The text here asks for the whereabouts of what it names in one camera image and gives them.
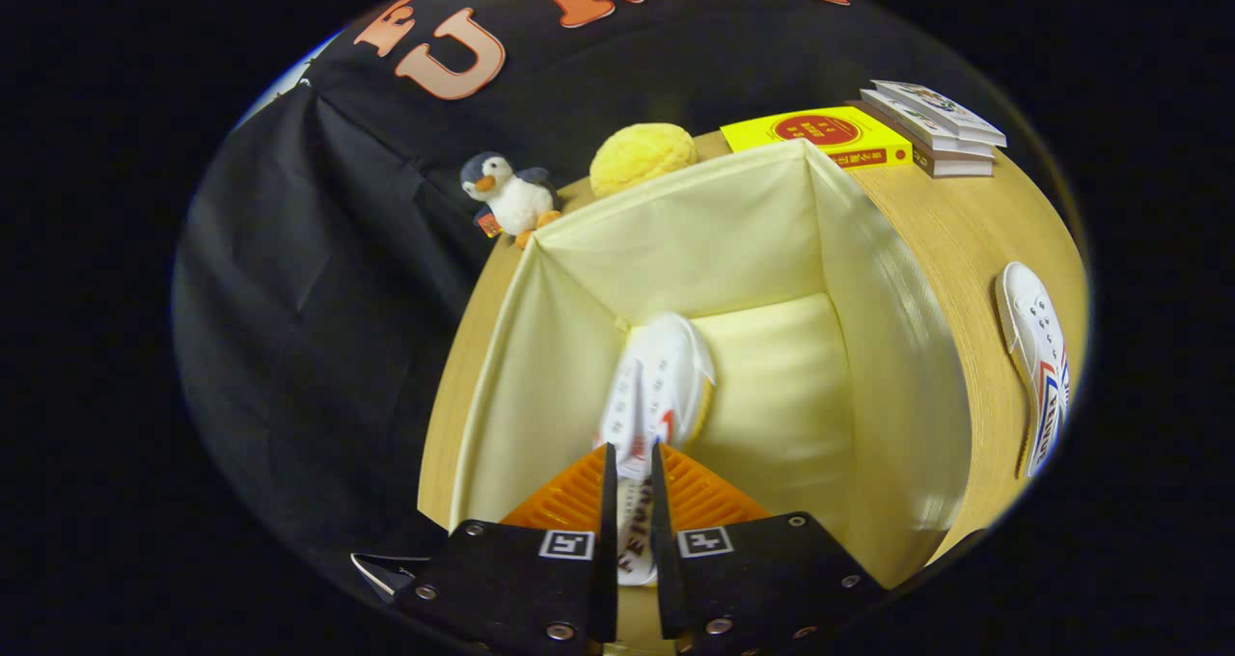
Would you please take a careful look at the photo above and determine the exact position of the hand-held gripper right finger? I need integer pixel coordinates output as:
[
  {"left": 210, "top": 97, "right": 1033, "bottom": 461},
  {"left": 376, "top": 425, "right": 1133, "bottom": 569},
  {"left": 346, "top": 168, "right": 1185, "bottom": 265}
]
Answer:
[{"left": 651, "top": 442, "right": 889, "bottom": 656}]

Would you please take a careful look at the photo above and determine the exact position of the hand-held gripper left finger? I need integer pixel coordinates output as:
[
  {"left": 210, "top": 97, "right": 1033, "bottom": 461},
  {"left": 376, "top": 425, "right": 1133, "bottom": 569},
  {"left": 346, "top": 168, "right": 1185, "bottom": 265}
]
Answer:
[{"left": 396, "top": 444, "right": 618, "bottom": 656}]

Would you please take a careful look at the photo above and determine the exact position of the white canvas shoe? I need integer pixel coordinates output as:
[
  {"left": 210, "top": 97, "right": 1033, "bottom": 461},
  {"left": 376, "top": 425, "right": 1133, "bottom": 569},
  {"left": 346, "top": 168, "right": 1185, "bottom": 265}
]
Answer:
[
  {"left": 595, "top": 312, "right": 717, "bottom": 588},
  {"left": 995, "top": 261, "right": 1072, "bottom": 478}
]

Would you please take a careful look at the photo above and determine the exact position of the cream fabric storage box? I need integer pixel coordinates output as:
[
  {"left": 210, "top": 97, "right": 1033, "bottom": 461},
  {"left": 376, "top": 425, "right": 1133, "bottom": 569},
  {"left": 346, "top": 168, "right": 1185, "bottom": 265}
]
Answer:
[{"left": 449, "top": 138, "right": 974, "bottom": 589}]

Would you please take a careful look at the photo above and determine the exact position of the penguin plush toy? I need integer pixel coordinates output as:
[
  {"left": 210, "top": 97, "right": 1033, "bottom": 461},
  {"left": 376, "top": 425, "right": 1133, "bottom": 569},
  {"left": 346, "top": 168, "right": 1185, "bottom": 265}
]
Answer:
[{"left": 459, "top": 151, "right": 563, "bottom": 250}]

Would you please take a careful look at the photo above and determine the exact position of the yellow bun plush toy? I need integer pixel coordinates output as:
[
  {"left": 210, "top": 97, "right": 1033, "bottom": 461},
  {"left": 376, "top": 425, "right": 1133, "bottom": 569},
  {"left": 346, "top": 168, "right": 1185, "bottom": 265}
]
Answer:
[{"left": 590, "top": 123, "right": 698, "bottom": 199}]

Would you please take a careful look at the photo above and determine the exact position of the yellow book red circle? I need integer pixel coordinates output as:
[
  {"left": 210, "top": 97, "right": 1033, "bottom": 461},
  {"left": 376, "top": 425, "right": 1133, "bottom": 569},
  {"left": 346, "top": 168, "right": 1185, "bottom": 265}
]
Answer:
[{"left": 720, "top": 106, "right": 914, "bottom": 171}]

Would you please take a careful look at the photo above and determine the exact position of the brown cover book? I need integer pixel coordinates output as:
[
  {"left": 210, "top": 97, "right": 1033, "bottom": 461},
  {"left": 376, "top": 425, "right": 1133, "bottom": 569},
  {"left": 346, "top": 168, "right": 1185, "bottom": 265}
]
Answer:
[{"left": 847, "top": 101, "right": 995, "bottom": 178}]

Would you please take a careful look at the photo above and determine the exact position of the white illustrated book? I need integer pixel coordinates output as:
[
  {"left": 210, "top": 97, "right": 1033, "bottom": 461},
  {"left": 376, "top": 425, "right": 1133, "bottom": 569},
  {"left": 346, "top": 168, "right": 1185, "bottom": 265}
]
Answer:
[{"left": 871, "top": 79, "right": 1007, "bottom": 149}]

